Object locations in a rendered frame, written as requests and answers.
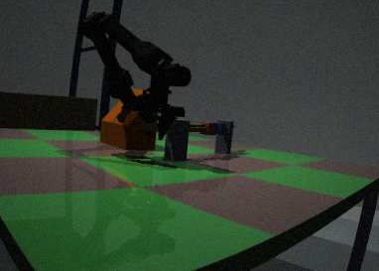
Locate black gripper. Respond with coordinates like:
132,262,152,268
132,84,186,140

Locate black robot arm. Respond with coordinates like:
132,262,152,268
79,12,191,110

